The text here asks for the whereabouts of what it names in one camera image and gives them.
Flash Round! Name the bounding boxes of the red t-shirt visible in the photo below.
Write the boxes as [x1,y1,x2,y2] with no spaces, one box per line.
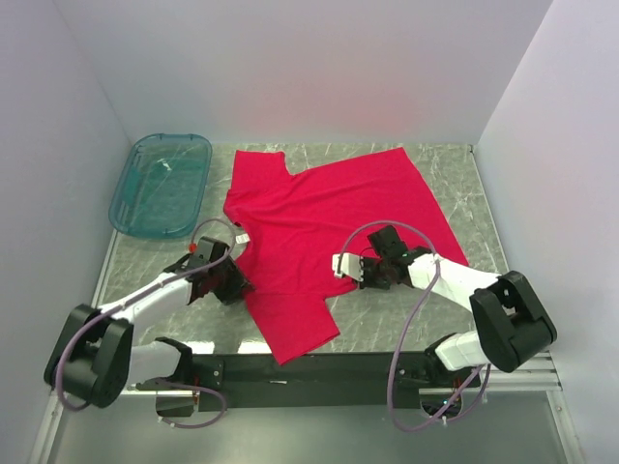
[223,148,467,364]

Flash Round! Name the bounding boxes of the teal transparent plastic bin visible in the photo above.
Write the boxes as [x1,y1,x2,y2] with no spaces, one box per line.
[108,133,213,240]

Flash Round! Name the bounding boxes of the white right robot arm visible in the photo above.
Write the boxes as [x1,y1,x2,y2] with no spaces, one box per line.
[340,225,557,386]

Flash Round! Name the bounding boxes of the black base beam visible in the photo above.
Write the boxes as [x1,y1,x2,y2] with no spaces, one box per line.
[134,352,485,413]

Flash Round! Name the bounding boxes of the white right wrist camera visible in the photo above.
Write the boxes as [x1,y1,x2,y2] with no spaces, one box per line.
[332,252,364,282]

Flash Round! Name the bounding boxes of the aluminium frame rail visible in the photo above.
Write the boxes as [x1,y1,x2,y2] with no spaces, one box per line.
[28,231,204,464]

